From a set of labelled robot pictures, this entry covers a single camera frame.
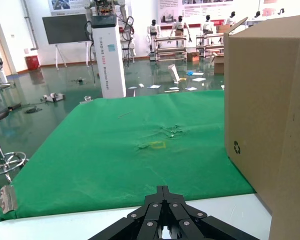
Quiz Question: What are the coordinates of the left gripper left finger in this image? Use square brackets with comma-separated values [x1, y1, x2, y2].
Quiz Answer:
[88, 185, 166, 240]

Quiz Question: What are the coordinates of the red white wall board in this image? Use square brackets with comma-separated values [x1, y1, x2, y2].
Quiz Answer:
[158, 0, 234, 24]

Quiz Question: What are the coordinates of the green table cloth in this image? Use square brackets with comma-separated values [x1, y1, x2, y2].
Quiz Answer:
[0, 89, 256, 221]

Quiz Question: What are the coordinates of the small open cardboard box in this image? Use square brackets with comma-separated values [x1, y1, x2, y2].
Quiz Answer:
[186, 51, 200, 64]

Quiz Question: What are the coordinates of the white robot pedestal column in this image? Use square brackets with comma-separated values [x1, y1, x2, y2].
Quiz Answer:
[91, 14, 127, 99]

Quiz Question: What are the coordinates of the cardboard box on rack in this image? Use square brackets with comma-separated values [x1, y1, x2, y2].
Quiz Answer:
[215, 24, 231, 34]

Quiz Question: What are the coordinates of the metal roller rack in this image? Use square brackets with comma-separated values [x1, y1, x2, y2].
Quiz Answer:
[195, 33, 225, 58]
[152, 35, 188, 63]

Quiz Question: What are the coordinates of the white tilted carton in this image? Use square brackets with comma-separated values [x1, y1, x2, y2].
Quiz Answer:
[167, 63, 181, 84]

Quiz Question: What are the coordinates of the red bin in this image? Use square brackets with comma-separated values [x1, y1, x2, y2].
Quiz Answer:
[25, 55, 41, 72]

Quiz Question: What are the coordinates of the dark screen on stand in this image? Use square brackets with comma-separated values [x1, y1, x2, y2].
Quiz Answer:
[42, 13, 91, 69]

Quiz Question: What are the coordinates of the grey wall pipe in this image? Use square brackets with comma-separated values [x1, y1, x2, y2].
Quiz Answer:
[23, 0, 39, 51]

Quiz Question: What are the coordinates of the tall open cardboard box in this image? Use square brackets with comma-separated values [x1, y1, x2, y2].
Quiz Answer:
[211, 51, 225, 75]

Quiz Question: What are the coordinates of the wall poster with photos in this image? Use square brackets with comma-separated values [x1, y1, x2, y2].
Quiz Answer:
[48, 0, 87, 16]

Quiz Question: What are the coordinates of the grey device on floor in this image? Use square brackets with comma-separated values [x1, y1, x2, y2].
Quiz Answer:
[40, 92, 66, 103]

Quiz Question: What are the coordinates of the robot torso with cables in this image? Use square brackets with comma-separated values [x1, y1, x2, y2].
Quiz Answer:
[84, 0, 136, 68]

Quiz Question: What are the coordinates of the metal table clamp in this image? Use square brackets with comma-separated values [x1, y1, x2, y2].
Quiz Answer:
[0, 185, 18, 216]
[79, 95, 94, 105]

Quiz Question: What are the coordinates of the cardboard box with recycling symbol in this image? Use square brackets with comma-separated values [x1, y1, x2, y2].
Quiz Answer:
[223, 13, 300, 240]

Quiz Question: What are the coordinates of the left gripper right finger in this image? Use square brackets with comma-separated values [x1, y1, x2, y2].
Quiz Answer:
[163, 185, 260, 240]

